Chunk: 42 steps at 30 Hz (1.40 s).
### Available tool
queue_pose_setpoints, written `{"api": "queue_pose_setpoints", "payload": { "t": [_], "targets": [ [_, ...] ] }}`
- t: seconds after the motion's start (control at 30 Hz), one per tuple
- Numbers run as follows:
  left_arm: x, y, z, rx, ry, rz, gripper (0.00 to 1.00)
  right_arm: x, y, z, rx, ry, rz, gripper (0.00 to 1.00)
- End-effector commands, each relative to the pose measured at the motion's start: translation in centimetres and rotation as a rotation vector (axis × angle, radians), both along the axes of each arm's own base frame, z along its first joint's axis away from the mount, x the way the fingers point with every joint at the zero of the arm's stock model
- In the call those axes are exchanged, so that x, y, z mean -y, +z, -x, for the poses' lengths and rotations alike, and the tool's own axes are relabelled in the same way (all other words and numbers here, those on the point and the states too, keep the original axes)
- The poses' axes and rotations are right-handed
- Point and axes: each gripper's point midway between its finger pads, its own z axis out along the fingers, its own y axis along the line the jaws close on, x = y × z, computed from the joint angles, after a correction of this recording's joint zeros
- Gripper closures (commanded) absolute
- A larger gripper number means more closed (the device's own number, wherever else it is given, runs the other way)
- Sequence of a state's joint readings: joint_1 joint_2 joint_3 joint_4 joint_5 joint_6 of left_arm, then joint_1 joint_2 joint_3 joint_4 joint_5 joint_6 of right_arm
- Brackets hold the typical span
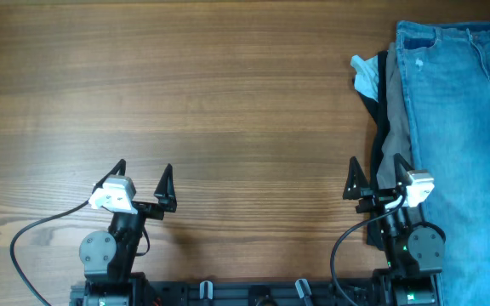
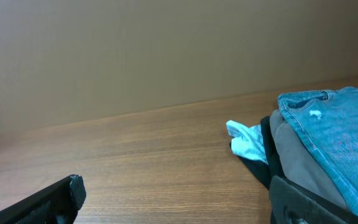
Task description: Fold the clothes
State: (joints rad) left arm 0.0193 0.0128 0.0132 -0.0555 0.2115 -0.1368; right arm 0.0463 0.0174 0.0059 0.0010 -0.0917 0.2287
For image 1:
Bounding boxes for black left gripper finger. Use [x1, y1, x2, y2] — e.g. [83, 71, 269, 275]
[154, 163, 177, 212]
[93, 159, 127, 191]

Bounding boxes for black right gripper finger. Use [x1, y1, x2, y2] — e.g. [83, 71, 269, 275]
[342, 156, 373, 200]
[393, 153, 414, 186]

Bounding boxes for light blue denim jeans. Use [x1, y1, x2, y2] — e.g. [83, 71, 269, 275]
[396, 21, 490, 305]

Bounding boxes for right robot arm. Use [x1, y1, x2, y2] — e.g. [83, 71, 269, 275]
[333, 154, 446, 305]

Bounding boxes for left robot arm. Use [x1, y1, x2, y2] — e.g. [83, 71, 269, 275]
[70, 159, 177, 306]

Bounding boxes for black garment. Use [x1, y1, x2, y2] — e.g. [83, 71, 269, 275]
[352, 50, 390, 252]

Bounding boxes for grey shirt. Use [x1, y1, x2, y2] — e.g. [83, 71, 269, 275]
[376, 42, 413, 189]

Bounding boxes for light blue garment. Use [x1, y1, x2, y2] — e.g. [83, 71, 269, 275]
[350, 55, 379, 101]

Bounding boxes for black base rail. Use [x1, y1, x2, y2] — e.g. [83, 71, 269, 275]
[69, 278, 440, 306]

